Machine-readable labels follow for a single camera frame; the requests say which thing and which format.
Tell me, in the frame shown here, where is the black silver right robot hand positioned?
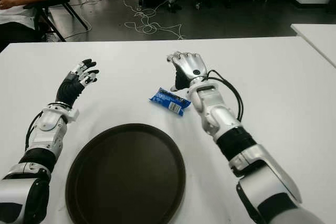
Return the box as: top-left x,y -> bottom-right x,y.
165,51 -> 211,92

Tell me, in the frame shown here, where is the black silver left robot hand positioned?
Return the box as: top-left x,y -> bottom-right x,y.
56,58 -> 100,109

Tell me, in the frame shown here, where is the blue Oreo cookie pack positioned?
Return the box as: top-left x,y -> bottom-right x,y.
148,86 -> 192,116

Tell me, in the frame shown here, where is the seated person in white shirt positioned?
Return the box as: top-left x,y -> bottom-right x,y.
0,0 -> 50,51

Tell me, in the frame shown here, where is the round dark brown tray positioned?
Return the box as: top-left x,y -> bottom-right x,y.
65,123 -> 186,224

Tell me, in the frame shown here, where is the white side table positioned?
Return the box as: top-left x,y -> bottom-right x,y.
290,24 -> 336,67

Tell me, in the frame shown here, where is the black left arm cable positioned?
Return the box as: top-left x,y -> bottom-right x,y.
25,111 -> 44,154

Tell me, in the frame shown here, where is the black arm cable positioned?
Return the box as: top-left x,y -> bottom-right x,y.
204,69 -> 244,121
25,111 -> 44,154

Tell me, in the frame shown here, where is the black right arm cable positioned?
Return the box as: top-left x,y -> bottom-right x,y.
204,69 -> 244,121

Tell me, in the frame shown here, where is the tangled white floor cable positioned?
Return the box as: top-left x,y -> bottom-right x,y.
123,0 -> 186,40

